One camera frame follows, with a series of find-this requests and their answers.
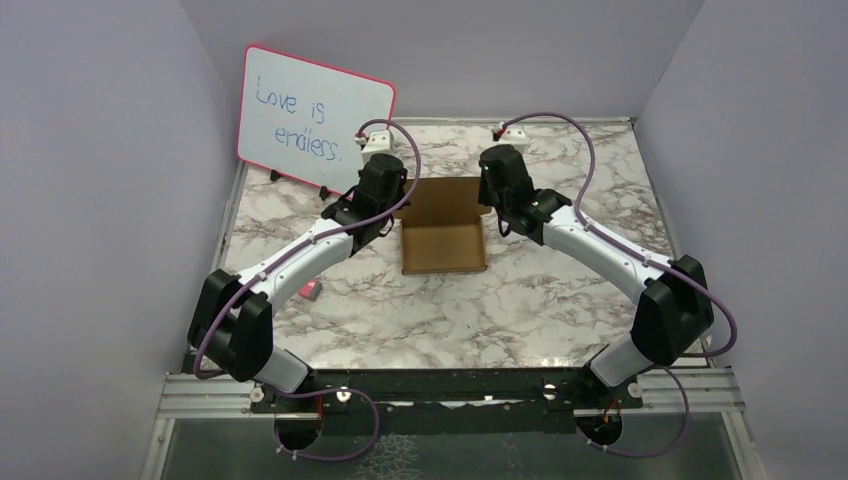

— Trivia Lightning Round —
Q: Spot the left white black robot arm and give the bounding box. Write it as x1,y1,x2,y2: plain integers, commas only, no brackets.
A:
188,153,407,411

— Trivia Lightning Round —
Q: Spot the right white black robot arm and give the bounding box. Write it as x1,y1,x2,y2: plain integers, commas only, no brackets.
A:
478,144,714,407

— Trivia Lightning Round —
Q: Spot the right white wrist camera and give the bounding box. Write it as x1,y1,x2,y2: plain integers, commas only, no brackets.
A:
493,124,529,154

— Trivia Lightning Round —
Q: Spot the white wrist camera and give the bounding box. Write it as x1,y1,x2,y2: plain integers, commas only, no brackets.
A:
493,124,529,154
355,129,394,164

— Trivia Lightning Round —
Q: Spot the brown cardboard box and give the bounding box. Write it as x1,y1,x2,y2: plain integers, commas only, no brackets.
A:
395,176,491,276

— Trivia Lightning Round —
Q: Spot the pink grey whiteboard eraser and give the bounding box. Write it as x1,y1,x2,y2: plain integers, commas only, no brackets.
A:
298,280,323,301

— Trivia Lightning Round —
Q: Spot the pink framed whiteboard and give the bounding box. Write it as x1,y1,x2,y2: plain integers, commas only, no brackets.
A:
237,45,396,193

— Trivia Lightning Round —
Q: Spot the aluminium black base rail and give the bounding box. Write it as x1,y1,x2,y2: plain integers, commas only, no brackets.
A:
156,366,746,436

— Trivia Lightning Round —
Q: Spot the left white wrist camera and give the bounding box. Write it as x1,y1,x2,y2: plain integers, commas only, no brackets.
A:
355,129,394,164

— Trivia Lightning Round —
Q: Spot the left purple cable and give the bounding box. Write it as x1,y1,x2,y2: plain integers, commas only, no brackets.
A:
192,118,423,463

